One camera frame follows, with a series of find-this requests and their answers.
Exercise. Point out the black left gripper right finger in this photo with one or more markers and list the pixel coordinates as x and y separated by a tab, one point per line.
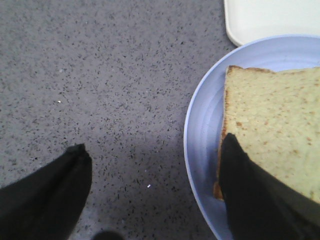
258	206

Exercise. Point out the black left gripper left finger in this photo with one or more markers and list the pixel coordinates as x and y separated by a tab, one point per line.
47	204

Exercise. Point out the bread slice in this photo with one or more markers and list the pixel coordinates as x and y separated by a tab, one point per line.
275	116

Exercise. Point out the light blue round plate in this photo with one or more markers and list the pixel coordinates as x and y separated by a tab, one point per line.
203	121

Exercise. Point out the white rectangular tray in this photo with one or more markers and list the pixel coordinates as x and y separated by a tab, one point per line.
250	20

